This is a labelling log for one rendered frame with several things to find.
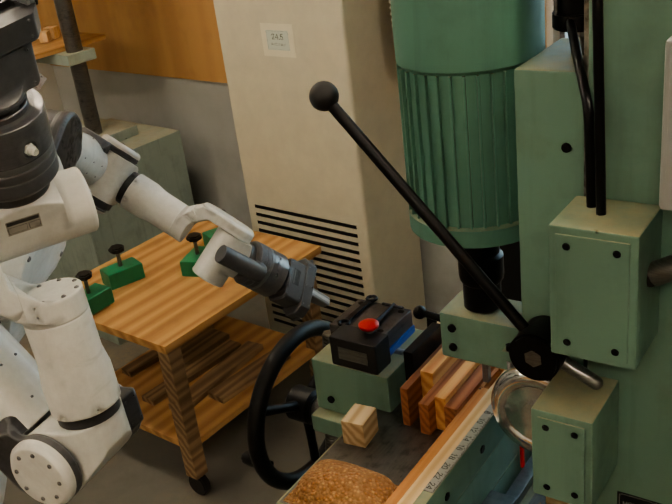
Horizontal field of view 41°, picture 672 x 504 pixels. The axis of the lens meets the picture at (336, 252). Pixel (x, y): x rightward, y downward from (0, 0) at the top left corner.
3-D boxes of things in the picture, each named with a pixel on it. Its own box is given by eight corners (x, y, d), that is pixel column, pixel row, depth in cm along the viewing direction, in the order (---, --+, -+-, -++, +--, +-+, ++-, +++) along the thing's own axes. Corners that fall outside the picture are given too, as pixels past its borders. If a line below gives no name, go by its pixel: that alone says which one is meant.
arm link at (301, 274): (293, 268, 183) (248, 244, 177) (324, 257, 177) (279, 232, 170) (282, 324, 178) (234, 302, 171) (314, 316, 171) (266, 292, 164)
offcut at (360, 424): (357, 425, 129) (354, 402, 127) (379, 429, 127) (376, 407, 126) (343, 443, 126) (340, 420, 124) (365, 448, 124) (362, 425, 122)
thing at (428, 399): (471, 373, 138) (469, 344, 135) (481, 375, 137) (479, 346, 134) (420, 432, 126) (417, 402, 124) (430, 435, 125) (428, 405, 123)
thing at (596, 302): (576, 317, 101) (576, 194, 94) (658, 333, 96) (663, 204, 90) (548, 355, 95) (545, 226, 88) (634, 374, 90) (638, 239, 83)
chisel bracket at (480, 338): (464, 340, 130) (461, 288, 127) (557, 361, 123) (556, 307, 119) (440, 366, 125) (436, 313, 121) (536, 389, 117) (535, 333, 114)
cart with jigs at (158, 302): (218, 347, 331) (185, 186, 303) (340, 388, 297) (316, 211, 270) (75, 445, 286) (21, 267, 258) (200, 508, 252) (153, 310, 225)
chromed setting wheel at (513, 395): (499, 432, 115) (495, 350, 109) (594, 459, 108) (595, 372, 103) (489, 445, 112) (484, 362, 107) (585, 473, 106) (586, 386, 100)
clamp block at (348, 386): (366, 360, 150) (360, 313, 146) (438, 378, 142) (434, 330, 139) (316, 408, 139) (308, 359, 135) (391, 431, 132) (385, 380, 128)
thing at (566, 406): (560, 448, 110) (560, 366, 105) (617, 464, 106) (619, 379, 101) (530, 495, 103) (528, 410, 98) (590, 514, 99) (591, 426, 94)
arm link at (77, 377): (53, 339, 83) (111, 505, 90) (118, 288, 91) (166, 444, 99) (-30, 334, 88) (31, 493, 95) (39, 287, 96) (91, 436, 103)
